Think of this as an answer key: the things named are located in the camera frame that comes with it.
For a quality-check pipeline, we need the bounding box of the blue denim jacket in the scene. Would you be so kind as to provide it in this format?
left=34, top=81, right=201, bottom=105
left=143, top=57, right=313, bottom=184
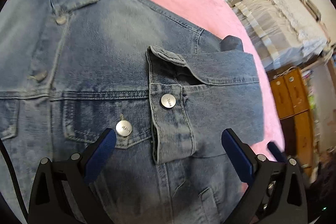
left=1, top=0, right=264, bottom=223

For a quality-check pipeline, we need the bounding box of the wooden drawer chest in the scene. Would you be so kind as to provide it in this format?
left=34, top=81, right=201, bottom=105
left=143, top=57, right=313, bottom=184
left=270, top=68, right=314, bottom=177

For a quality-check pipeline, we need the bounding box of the lace-covered cabinet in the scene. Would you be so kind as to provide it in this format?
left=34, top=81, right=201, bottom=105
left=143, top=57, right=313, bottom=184
left=225, top=0, right=334, bottom=71

